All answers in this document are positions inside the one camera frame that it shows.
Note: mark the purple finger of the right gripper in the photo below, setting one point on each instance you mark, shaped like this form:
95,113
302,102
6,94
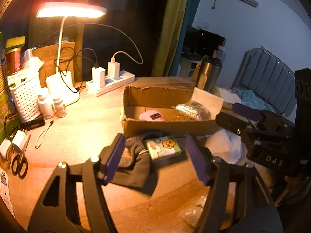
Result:
247,112

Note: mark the left gripper black right finger with purple pad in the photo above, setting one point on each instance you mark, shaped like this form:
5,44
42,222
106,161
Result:
253,210

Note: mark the white paper towel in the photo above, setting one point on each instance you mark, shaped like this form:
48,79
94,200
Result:
225,145

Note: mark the small bubble wrap bundle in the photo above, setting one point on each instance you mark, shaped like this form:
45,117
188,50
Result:
192,214

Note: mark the dark grey grip socks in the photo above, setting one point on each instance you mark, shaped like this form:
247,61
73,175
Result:
133,171

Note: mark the green cartoon tissue pack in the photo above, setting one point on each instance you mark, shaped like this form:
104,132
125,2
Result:
162,148

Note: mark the light blue blanket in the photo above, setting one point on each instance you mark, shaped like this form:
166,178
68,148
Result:
248,98

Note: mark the white paper sheet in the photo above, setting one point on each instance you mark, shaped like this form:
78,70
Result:
212,103

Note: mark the grey padded headboard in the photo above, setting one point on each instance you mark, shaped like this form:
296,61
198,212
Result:
269,78

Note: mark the clear bubble wrap bag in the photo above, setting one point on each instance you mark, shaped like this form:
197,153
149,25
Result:
193,110

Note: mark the steel travel mug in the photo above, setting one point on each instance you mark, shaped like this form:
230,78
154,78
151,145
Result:
209,71

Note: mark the black scissors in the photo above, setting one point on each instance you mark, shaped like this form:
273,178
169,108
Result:
19,165

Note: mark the black monitor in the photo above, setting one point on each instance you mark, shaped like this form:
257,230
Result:
199,43

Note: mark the white tape roll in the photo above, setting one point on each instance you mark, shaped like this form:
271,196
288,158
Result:
4,147

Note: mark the pink pouch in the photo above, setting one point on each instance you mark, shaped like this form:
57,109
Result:
151,116

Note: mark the brown cardboard box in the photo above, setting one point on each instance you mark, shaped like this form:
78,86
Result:
161,94

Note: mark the small labelled pill bottle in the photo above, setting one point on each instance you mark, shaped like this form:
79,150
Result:
59,106

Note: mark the white pill bottle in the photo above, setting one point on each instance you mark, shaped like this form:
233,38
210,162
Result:
45,103

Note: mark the yellow green curtain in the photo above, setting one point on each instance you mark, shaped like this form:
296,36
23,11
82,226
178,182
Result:
169,37

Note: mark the white woven basket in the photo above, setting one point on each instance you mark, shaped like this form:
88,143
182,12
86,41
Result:
25,97

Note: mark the white power strip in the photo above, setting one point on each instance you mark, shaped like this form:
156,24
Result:
110,83

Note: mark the brown paper bag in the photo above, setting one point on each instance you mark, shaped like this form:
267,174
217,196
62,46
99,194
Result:
48,54

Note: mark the red tin can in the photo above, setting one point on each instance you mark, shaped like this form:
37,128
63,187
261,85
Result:
12,61

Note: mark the black flashlight with lanyard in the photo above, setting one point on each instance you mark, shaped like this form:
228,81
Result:
36,123

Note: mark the white charger with black cable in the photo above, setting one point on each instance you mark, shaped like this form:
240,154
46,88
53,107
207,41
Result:
98,77

